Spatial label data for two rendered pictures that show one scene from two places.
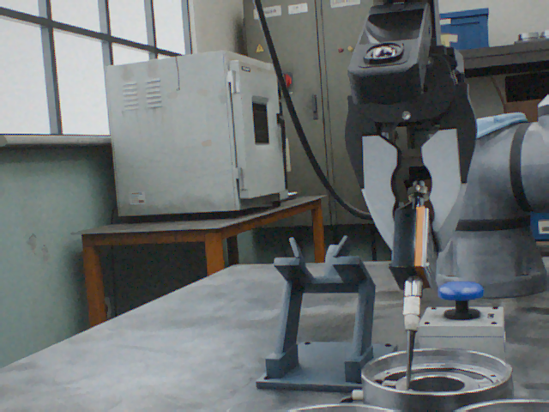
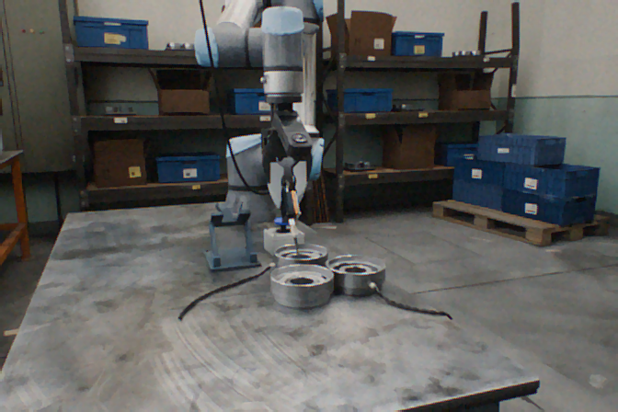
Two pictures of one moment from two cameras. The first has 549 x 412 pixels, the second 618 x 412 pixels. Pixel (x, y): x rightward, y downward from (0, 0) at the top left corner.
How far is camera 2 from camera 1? 0.56 m
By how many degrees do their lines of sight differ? 39
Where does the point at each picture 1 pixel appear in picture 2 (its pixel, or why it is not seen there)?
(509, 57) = (164, 58)
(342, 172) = (29, 131)
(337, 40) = (19, 22)
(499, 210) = (260, 181)
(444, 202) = (300, 188)
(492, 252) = (257, 200)
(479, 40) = (142, 43)
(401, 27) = (296, 124)
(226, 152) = not seen: outside the picture
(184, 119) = not seen: outside the picture
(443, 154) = (301, 170)
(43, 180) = not seen: outside the picture
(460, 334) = (288, 238)
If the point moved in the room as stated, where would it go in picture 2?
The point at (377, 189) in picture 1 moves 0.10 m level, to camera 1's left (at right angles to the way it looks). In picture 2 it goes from (275, 184) to (229, 189)
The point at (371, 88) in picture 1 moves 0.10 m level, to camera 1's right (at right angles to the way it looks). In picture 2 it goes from (297, 152) to (339, 148)
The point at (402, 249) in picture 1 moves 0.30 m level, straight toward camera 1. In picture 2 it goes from (290, 207) to (389, 246)
